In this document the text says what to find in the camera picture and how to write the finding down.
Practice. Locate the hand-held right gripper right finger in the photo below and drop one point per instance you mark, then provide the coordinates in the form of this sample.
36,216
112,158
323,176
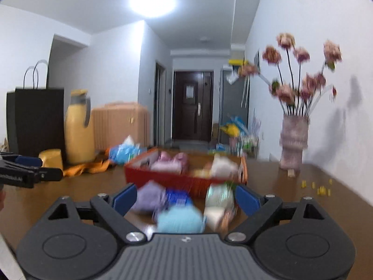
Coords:
247,201

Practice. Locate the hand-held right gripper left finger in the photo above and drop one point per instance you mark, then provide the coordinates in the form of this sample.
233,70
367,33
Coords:
125,199

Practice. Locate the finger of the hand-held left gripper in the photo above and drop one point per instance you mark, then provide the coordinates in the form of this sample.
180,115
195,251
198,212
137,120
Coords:
49,174
27,161

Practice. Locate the red cardboard box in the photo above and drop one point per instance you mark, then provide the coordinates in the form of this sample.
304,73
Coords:
163,182

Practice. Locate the yellow white plush toy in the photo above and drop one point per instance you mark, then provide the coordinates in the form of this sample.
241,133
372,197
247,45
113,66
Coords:
223,166

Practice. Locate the dark blue packet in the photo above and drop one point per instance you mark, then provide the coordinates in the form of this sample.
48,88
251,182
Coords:
177,198

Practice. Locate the light blue soft packet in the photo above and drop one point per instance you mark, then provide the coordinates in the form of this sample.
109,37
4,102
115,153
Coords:
180,218

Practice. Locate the yellow mug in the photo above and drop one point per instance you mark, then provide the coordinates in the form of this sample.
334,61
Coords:
52,159

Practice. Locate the black paper bag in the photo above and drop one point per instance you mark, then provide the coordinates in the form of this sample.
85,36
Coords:
38,122

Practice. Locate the yellow thermos jug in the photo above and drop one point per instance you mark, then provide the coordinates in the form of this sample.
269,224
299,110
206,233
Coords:
78,140

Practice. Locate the blue tissue pack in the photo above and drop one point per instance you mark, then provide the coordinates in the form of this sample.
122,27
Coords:
125,153

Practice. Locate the yellow blue bags pile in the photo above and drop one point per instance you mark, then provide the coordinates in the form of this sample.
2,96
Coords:
231,129

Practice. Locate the pink suitcase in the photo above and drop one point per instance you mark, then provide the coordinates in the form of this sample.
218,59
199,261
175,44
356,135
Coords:
119,125

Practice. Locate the scattered yellow petals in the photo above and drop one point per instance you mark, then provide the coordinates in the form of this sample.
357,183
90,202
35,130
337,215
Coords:
322,190

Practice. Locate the pink textured vase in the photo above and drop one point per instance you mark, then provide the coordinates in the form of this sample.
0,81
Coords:
294,140

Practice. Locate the purple feather decoration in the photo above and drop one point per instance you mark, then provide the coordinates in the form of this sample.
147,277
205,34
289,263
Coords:
256,122

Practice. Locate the grey fridge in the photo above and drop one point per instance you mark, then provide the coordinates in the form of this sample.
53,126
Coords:
233,105

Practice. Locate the dark entrance door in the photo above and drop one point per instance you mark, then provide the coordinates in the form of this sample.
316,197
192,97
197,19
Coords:
192,116

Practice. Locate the white folded umbrella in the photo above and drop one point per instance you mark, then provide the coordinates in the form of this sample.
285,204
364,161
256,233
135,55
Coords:
245,92

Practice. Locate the dried pink roses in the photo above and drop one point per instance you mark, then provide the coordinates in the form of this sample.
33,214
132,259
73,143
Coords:
287,92

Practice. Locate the paper note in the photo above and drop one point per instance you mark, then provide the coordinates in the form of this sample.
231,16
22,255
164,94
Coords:
232,78

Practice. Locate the yellow box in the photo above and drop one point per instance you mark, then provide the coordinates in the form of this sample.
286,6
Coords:
237,62

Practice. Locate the round ceiling lamp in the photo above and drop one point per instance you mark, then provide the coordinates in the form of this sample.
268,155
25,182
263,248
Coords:
153,3

